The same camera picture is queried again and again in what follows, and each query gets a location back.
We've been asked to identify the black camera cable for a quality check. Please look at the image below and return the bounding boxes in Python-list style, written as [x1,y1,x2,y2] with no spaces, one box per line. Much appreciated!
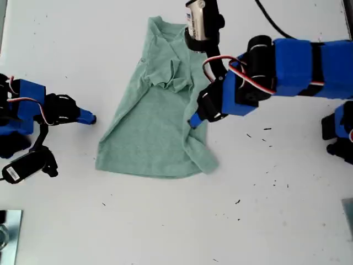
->
[254,0,297,40]

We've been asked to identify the steel base plate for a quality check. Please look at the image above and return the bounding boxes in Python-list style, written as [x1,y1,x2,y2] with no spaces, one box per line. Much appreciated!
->
[341,198,353,235]
[0,209,23,265]

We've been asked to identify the mint green t-shirt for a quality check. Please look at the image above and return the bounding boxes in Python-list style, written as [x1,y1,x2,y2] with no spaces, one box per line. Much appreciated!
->
[94,15,220,179]

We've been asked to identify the silver black camera box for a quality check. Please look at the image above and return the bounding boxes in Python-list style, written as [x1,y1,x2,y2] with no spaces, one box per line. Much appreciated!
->
[183,0,226,53]

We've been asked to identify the black camera stalk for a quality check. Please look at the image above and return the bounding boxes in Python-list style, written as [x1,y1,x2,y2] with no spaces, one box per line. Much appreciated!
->
[27,121,51,153]
[204,41,229,82]

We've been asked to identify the red white servo wire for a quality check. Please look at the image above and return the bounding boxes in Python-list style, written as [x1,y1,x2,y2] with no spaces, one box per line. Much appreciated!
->
[202,56,325,96]
[6,76,53,125]

